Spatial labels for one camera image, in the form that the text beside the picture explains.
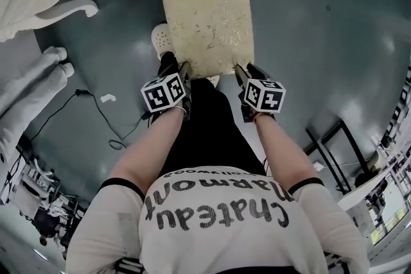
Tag person's left forearm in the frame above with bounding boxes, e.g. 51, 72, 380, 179
108, 107, 188, 186

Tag black metal frame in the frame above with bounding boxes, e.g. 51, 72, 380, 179
304, 119, 371, 194

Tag person's black trousers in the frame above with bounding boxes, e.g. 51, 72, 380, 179
156, 51, 268, 178

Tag person's white shoe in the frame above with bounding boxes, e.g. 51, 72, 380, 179
150, 22, 177, 61
204, 74, 221, 88

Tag person's white right shoe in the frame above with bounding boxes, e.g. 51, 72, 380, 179
204, 74, 221, 88

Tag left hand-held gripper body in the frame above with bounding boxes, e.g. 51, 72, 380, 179
140, 64, 193, 121

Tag person's right forearm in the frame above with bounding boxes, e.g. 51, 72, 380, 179
254, 112, 319, 187

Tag person's white left shoe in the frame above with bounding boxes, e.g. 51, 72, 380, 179
150, 22, 177, 61

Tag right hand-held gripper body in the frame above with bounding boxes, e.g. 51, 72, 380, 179
238, 74, 287, 123

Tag person's white printed t-shirt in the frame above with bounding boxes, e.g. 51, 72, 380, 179
65, 166, 371, 274

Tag black floor cable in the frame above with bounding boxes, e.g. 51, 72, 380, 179
29, 89, 152, 150

